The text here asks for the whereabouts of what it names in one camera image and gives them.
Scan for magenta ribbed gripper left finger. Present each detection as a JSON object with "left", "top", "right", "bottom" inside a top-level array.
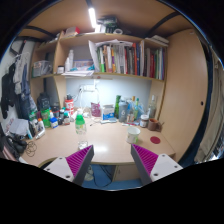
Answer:
[{"left": 45, "top": 145, "right": 94, "bottom": 186}]

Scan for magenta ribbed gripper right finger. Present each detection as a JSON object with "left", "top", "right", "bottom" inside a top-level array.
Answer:
[{"left": 131, "top": 144, "right": 182, "bottom": 185}]

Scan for round red coaster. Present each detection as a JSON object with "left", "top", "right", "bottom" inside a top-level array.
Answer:
[{"left": 150, "top": 136, "right": 161, "bottom": 144}]

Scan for white paper cup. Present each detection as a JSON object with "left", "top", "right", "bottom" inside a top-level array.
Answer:
[{"left": 126, "top": 127, "right": 140, "bottom": 144}]

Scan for clear bottle with green cap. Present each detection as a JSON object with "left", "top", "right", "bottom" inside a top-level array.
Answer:
[{"left": 75, "top": 114, "right": 88, "bottom": 150}]

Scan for brown ceramic mug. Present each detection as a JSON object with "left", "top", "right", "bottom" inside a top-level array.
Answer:
[{"left": 148, "top": 118, "right": 161, "bottom": 131}]

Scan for clear glass bottle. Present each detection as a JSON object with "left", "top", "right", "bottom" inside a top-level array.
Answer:
[{"left": 148, "top": 95, "right": 156, "bottom": 118}]

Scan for magenta snack pouch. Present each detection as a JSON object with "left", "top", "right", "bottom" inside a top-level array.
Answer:
[{"left": 91, "top": 103, "right": 101, "bottom": 117}]

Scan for red white canister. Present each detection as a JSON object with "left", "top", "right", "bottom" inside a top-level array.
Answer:
[{"left": 65, "top": 100, "right": 74, "bottom": 115}]

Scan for dark green tall bottle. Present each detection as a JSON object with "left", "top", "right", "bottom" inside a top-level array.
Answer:
[{"left": 114, "top": 95, "right": 121, "bottom": 118}]

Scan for blue white tissue box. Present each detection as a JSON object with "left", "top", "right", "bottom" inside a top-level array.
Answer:
[{"left": 102, "top": 104, "right": 115, "bottom": 120}]

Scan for grey shaker bottle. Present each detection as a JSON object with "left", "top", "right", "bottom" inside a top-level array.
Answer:
[{"left": 119, "top": 100, "right": 128, "bottom": 122}]

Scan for black backpack on desk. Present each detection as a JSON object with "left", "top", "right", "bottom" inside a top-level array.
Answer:
[{"left": 37, "top": 92, "right": 50, "bottom": 110}]

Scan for white power strip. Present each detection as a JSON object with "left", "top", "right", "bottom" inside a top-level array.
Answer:
[{"left": 79, "top": 85, "right": 95, "bottom": 92}]

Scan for hanging dark clothes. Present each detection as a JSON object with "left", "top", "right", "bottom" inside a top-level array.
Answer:
[{"left": 0, "top": 52, "right": 31, "bottom": 119}]

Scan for clear plastic storage box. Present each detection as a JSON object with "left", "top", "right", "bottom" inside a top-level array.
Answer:
[{"left": 32, "top": 60, "right": 52, "bottom": 77}]

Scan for white spray bottle on shelf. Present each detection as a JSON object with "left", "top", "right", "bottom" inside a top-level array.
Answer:
[{"left": 68, "top": 49, "right": 74, "bottom": 71}]

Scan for row of upright books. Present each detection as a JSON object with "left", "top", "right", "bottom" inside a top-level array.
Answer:
[{"left": 88, "top": 39, "right": 165, "bottom": 80}]

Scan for ceiling tube light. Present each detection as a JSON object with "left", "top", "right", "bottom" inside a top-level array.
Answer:
[{"left": 88, "top": 7, "right": 97, "bottom": 29}]

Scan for wooden wall bookshelf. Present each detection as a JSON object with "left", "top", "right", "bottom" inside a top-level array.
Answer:
[{"left": 32, "top": 33, "right": 168, "bottom": 117}]

